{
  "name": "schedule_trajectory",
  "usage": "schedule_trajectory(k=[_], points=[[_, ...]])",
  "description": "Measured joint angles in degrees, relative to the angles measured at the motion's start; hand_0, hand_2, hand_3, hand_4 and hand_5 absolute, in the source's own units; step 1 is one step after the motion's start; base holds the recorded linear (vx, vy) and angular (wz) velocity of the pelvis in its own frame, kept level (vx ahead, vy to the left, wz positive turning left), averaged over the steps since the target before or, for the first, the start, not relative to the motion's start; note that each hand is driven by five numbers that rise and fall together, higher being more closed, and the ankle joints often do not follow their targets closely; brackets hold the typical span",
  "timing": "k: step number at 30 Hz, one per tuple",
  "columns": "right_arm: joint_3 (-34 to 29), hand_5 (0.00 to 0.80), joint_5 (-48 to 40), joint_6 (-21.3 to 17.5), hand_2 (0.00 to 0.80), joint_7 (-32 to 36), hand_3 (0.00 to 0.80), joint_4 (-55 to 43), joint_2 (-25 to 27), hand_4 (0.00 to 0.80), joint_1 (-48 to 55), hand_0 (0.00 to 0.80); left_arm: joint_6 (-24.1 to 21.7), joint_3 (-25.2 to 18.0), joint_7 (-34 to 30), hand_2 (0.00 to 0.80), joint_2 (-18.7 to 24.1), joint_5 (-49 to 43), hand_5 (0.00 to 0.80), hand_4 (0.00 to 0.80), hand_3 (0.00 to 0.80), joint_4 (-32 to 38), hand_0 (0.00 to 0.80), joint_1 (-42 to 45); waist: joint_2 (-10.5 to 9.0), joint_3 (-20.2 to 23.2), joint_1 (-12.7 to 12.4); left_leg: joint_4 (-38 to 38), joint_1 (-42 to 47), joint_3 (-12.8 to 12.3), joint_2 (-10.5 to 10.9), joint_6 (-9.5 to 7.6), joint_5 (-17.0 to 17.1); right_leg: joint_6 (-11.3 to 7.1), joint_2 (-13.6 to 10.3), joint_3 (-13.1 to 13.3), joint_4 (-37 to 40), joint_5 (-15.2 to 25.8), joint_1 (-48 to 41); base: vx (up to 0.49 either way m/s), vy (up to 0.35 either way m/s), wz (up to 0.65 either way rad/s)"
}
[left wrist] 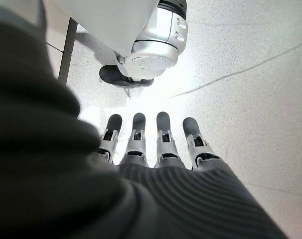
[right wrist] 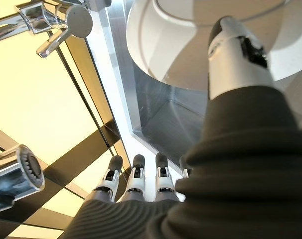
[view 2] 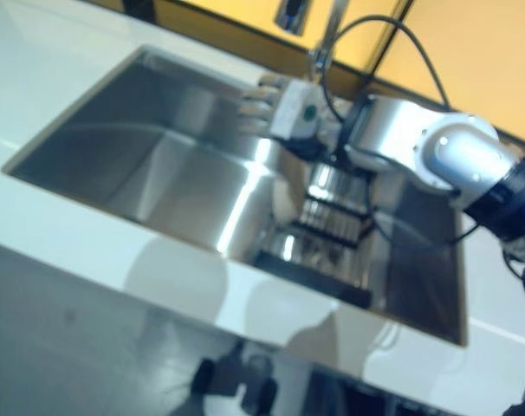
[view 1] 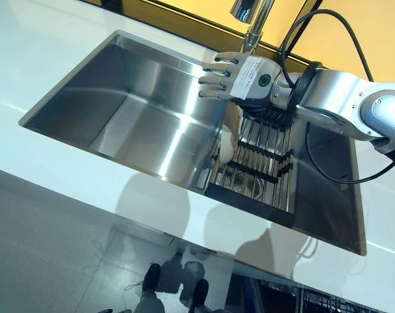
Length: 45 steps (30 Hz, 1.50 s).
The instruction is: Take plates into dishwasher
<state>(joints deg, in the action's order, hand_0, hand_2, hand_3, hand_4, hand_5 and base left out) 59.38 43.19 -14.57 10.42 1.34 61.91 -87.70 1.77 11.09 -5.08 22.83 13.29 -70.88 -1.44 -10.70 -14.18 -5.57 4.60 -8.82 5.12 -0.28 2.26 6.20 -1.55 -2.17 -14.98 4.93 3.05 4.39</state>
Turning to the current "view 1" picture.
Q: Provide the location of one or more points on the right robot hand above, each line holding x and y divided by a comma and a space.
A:
249, 78

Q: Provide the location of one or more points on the beige ceramic plate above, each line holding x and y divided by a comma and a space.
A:
228, 146

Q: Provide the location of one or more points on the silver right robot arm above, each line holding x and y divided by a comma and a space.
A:
341, 88

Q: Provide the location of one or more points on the chrome kitchen faucet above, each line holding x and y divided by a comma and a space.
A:
256, 19

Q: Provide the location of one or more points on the metal sink drain strainer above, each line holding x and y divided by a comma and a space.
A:
254, 190

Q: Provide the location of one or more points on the stainless steel sink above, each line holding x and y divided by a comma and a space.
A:
135, 114

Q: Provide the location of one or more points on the black sink dish rack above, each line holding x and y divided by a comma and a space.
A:
249, 207

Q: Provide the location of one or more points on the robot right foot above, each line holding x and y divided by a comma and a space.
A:
201, 291

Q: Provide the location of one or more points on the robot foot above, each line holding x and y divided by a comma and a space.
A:
152, 277
201, 291

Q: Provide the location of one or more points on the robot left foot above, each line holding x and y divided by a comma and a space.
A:
152, 277

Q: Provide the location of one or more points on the robot left leg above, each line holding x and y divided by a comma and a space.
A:
150, 303

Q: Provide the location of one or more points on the black window frame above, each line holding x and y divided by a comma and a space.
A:
135, 5

